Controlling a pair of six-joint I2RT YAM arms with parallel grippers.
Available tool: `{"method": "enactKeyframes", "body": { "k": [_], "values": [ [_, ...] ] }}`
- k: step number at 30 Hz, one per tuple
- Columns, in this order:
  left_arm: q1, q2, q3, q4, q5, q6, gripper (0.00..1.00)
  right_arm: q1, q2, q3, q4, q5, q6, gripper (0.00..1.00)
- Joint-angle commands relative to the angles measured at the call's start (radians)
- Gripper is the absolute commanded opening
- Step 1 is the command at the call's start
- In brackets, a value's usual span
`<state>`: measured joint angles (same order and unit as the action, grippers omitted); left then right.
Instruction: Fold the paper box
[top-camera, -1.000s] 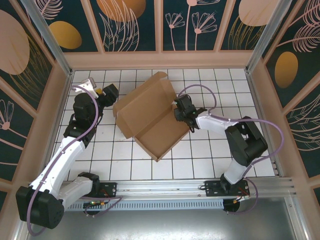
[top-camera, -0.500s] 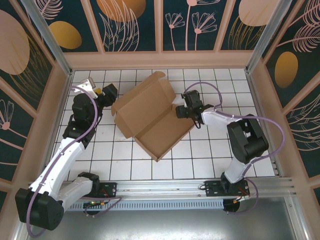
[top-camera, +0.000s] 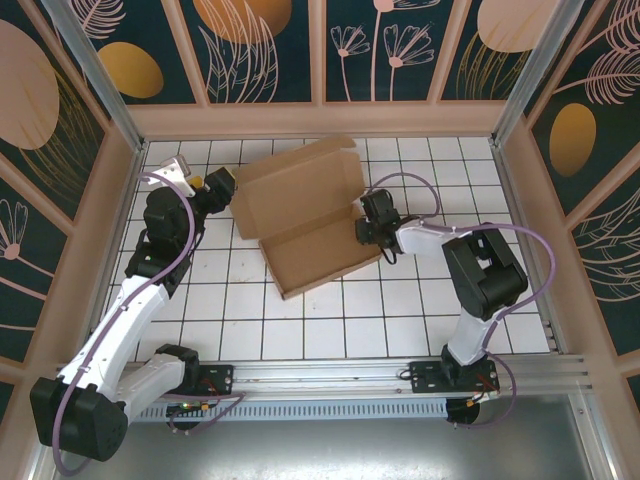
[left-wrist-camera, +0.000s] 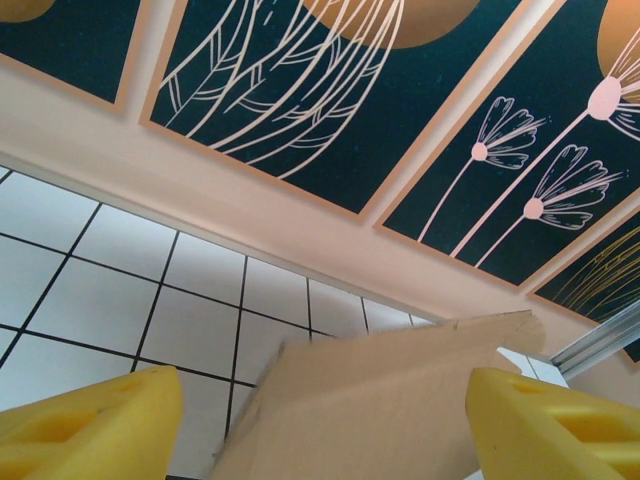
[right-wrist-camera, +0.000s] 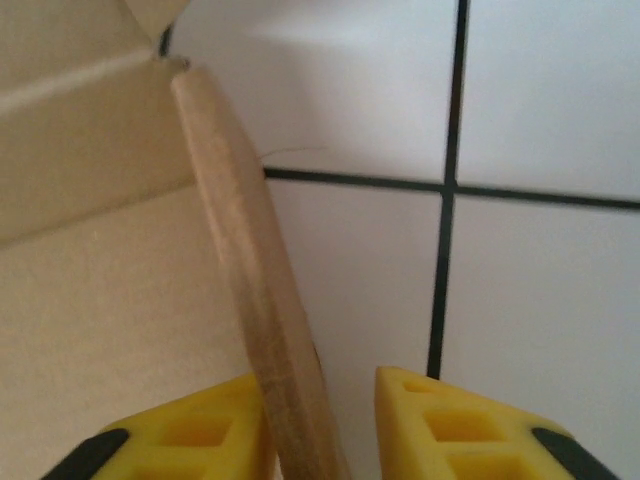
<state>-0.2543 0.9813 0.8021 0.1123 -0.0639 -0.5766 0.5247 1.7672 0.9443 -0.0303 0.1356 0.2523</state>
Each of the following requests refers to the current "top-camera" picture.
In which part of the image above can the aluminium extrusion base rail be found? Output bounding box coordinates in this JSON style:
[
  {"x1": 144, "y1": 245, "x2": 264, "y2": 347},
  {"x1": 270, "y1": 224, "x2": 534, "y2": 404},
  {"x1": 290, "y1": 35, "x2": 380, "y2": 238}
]
[{"x1": 47, "y1": 355, "x2": 596, "y2": 401}]

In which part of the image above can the grey metal sheet panel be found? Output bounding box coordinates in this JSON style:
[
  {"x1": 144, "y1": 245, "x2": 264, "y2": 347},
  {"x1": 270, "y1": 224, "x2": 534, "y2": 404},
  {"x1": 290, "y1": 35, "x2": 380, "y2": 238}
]
[{"x1": 29, "y1": 394, "x2": 609, "y2": 480}]

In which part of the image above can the aluminium frame post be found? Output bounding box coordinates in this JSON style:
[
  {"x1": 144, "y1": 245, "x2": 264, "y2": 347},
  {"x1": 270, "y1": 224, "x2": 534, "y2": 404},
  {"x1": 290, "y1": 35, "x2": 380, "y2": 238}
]
[
  {"x1": 492, "y1": 0, "x2": 586, "y2": 149},
  {"x1": 42, "y1": 0, "x2": 149, "y2": 154}
]

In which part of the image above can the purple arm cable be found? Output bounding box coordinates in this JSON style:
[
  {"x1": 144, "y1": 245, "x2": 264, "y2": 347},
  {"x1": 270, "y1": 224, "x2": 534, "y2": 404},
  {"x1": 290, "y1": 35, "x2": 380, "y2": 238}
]
[
  {"x1": 367, "y1": 172, "x2": 559, "y2": 431},
  {"x1": 52, "y1": 172, "x2": 247, "y2": 476}
]

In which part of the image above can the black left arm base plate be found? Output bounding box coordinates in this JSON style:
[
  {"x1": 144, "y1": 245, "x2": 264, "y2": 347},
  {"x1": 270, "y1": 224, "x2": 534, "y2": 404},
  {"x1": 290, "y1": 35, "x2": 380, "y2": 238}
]
[{"x1": 143, "y1": 363, "x2": 236, "y2": 399}]

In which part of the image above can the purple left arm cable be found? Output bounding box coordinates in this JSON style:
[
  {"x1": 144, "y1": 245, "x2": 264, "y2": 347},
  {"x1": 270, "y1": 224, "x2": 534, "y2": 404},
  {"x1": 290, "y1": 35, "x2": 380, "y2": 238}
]
[{"x1": 52, "y1": 172, "x2": 247, "y2": 476}]

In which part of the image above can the orange white wire connector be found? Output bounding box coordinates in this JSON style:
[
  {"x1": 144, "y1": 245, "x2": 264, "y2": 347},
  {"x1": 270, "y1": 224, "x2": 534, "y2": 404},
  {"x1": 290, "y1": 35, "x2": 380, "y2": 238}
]
[{"x1": 467, "y1": 387, "x2": 501, "y2": 407}]

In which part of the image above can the brown cardboard paper box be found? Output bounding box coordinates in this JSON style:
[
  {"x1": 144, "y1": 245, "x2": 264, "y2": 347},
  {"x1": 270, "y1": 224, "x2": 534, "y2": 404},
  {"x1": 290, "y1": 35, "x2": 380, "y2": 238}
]
[{"x1": 228, "y1": 134, "x2": 384, "y2": 301}]

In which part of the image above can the grey slotted cable duct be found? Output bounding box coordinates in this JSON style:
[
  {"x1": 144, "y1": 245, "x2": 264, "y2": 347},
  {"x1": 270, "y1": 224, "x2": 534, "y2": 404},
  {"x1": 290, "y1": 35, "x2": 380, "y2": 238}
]
[{"x1": 124, "y1": 398, "x2": 449, "y2": 422}]

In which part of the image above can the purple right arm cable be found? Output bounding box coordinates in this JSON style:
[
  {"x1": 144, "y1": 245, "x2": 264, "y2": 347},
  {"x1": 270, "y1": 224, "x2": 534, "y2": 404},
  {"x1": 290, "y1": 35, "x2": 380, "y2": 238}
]
[{"x1": 367, "y1": 172, "x2": 559, "y2": 431}]

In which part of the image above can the small green circuit board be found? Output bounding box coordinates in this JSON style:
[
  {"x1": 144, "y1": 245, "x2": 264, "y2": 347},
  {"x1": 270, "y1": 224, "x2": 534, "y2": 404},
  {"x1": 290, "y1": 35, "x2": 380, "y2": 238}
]
[{"x1": 167, "y1": 399, "x2": 214, "y2": 419}]

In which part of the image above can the thin aluminium side rail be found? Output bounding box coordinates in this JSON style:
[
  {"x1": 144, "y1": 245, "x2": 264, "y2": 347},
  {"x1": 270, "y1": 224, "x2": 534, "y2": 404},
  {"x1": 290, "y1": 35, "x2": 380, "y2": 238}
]
[{"x1": 491, "y1": 142, "x2": 569, "y2": 355}]

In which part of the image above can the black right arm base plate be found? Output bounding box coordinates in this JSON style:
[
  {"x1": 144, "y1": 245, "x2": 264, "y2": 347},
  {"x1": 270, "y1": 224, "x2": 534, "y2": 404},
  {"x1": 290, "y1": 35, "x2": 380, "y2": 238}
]
[{"x1": 408, "y1": 359, "x2": 501, "y2": 396}]

